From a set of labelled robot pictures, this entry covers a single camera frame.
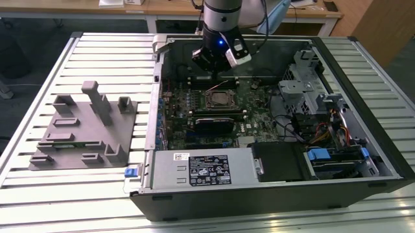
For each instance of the green RAM stick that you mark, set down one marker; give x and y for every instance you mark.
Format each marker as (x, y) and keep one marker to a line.
(79, 145)

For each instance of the black plastic shroud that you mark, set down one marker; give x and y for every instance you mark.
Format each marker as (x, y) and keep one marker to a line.
(279, 162)

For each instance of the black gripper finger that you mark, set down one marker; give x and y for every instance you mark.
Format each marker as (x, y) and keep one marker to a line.
(201, 59)
(225, 66)

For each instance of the white box with print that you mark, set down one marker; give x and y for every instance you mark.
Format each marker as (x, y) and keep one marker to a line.
(133, 2)

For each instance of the black graphics card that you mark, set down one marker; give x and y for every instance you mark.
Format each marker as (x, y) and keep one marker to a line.
(212, 126)

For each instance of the grey parts rack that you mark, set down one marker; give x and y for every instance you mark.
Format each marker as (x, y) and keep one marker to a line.
(93, 126)

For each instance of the silver metal drive cage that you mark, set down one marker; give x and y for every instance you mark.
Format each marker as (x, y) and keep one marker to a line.
(295, 89)

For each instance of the grey power supply unit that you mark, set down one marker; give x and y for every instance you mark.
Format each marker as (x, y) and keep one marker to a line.
(168, 174)

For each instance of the green motherboard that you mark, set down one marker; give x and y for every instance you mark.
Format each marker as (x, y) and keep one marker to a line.
(259, 121)

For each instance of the wooden cabinet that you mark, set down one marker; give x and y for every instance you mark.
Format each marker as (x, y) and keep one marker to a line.
(381, 24)

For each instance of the grey metal bracket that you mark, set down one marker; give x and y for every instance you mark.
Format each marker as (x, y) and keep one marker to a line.
(352, 121)

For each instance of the black RAM slot bank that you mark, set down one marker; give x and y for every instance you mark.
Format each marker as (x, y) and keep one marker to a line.
(200, 85)
(216, 112)

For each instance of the black case fan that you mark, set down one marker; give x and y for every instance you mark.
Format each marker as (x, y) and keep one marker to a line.
(181, 72)

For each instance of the small blue clip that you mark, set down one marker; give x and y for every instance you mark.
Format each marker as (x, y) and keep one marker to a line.
(363, 153)

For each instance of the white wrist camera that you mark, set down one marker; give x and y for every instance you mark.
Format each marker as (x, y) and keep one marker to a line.
(239, 55)

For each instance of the CPU socket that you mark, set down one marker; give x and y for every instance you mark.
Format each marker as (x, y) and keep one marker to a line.
(204, 92)

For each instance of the blue case latch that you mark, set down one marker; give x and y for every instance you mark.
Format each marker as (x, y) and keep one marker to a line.
(131, 172)

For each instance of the black open PC case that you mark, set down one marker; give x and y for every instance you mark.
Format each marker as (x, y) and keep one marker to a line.
(227, 204)

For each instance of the hard disk in blue carrier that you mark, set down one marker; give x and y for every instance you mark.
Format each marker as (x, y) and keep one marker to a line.
(317, 154)

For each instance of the small black device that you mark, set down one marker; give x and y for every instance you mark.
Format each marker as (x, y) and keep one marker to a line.
(329, 6)

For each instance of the small silver heatsink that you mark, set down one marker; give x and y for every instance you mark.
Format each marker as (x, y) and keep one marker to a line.
(245, 140)

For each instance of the wooden desk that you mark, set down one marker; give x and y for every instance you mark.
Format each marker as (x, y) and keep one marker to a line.
(64, 8)

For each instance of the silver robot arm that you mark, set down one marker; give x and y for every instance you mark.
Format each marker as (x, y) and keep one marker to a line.
(223, 14)

